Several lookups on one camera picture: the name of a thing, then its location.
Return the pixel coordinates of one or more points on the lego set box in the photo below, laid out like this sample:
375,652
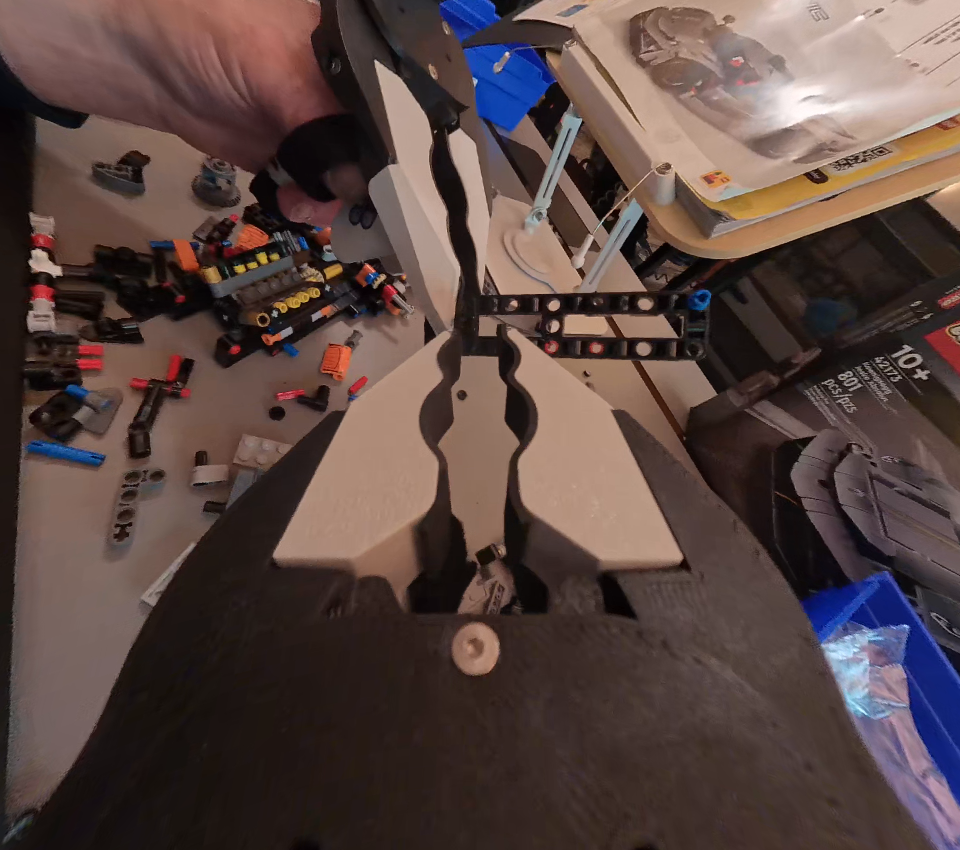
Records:
862,415

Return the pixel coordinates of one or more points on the white book stand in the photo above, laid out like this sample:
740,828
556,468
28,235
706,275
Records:
600,108

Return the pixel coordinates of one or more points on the plain blue plastic bin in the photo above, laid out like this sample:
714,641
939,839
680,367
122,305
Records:
465,10

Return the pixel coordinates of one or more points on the lego instruction booklet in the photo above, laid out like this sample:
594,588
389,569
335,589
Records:
787,40

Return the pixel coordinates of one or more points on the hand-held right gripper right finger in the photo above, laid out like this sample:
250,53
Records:
592,490

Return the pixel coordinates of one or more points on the blue bin with tag label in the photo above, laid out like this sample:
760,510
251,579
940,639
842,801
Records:
510,93

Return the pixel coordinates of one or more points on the black perforated mat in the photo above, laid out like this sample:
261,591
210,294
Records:
11,415

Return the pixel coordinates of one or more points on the blue lego pin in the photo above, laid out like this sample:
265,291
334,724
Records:
699,299

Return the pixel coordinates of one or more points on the grey lego gear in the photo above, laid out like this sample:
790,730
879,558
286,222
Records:
216,179

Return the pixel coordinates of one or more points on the black lego frame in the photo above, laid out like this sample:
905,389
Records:
575,303

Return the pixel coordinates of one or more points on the person's left hand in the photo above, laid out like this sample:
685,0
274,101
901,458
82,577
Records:
187,55

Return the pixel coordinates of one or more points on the empty clear plastic bags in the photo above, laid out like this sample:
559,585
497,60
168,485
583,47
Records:
862,670

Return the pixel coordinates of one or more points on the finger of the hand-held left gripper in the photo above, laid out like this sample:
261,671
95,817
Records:
472,153
409,205

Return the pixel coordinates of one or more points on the person's left forearm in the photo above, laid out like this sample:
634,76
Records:
37,104

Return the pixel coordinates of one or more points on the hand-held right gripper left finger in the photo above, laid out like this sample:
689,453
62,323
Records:
360,490

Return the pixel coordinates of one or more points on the blue bin holding plastic bags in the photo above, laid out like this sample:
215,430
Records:
840,610

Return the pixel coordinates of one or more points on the lego car chassis assembly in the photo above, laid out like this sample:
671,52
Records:
262,276

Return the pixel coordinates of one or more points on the orange striped lego panel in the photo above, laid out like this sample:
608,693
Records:
336,361

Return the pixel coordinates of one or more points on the light grey studded lego plate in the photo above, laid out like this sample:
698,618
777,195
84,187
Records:
259,449

